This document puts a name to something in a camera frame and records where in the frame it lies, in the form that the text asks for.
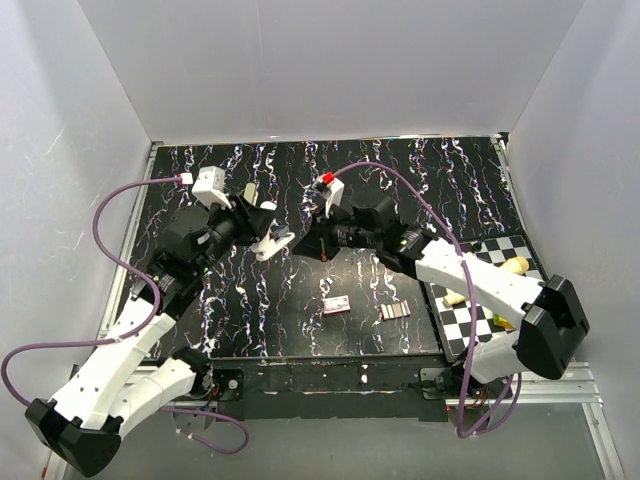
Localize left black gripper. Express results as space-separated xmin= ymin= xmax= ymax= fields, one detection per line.
xmin=194 ymin=192 xmax=275 ymax=276

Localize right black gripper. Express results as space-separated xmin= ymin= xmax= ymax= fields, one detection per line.
xmin=291 ymin=203 xmax=380 ymax=263

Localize white black stapler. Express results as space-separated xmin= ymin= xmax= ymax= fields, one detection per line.
xmin=243 ymin=182 xmax=296 ymax=261

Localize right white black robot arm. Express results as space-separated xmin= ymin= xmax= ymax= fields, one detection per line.
xmin=293 ymin=196 xmax=590 ymax=398

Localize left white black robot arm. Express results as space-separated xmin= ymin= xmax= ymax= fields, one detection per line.
xmin=25 ymin=195 xmax=276 ymax=477

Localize red white staple box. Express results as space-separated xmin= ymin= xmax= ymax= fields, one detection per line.
xmin=323 ymin=295 xmax=351 ymax=316

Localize silver staple strips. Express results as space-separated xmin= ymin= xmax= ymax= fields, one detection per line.
xmin=380 ymin=300 xmax=411 ymax=321

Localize black white checkered board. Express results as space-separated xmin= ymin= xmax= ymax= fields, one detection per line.
xmin=416 ymin=234 xmax=547 ymax=362

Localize wooden peg doll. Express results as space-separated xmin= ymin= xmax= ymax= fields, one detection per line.
xmin=443 ymin=256 xmax=529 ymax=307

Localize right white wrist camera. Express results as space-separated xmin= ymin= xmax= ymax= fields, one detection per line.
xmin=313 ymin=172 xmax=344 ymax=218

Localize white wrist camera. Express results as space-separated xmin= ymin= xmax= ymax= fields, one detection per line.
xmin=192 ymin=166 xmax=232 ymax=209
xmin=313 ymin=172 xmax=344 ymax=218

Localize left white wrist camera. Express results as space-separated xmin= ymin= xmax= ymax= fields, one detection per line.
xmin=192 ymin=166 xmax=232 ymax=209

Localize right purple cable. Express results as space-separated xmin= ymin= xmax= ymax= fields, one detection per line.
xmin=334 ymin=161 xmax=523 ymax=440

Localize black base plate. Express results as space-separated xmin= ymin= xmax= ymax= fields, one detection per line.
xmin=154 ymin=355 xmax=511 ymax=424

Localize aluminium mounting rail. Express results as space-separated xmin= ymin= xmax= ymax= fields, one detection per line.
xmin=44 ymin=361 xmax=601 ymax=476

